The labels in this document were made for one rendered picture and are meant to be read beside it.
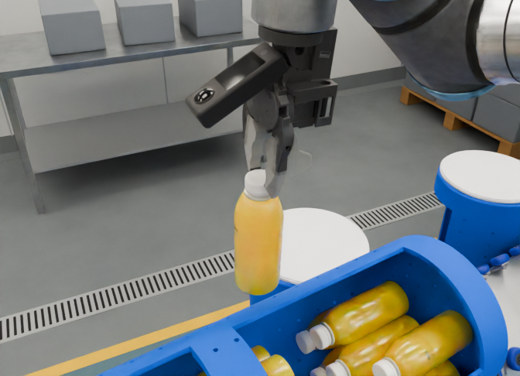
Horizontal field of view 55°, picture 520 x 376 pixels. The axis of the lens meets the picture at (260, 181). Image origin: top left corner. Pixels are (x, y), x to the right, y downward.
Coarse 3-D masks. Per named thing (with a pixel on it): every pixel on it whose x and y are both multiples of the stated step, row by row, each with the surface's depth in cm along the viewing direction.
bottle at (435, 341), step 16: (432, 320) 85; (448, 320) 85; (464, 320) 85; (416, 336) 82; (432, 336) 82; (448, 336) 83; (464, 336) 84; (400, 352) 80; (416, 352) 79; (432, 352) 80; (448, 352) 82; (400, 368) 79; (416, 368) 79; (432, 368) 81
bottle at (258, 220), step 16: (240, 208) 65; (256, 208) 64; (272, 208) 64; (240, 224) 66; (256, 224) 64; (272, 224) 65; (240, 240) 67; (256, 240) 66; (272, 240) 66; (240, 256) 69; (256, 256) 67; (272, 256) 68; (240, 272) 71; (256, 272) 69; (272, 272) 70; (240, 288) 72; (256, 288) 71; (272, 288) 72
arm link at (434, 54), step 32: (448, 0) 40; (480, 0) 39; (512, 0) 37; (384, 32) 43; (416, 32) 42; (448, 32) 41; (480, 32) 39; (512, 32) 37; (416, 64) 45; (448, 64) 43; (480, 64) 40; (512, 64) 39; (448, 96) 48
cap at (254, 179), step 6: (246, 174) 65; (252, 174) 65; (258, 174) 65; (264, 174) 65; (246, 180) 63; (252, 180) 63; (258, 180) 63; (264, 180) 63; (246, 186) 64; (252, 186) 63; (258, 186) 63; (264, 186) 63; (252, 192) 63; (258, 192) 63; (264, 192) 63
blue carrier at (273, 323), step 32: (384, 256) 85; (416, 256) 84; (448, 256) 83; (320, 288) 79; (352, 288) 99; (416, 288) 95; (448, 288) 87; (480, 288) 79; (224, 320) 75; (256, 320) 87; (288, 320) 92; (416, 320) 98; (480, 320) 77; (160, 352) 69; (192, 352) 69; (224, 352) 67; (288, 352) 93; (320, 352) 96; (480, 352) 78
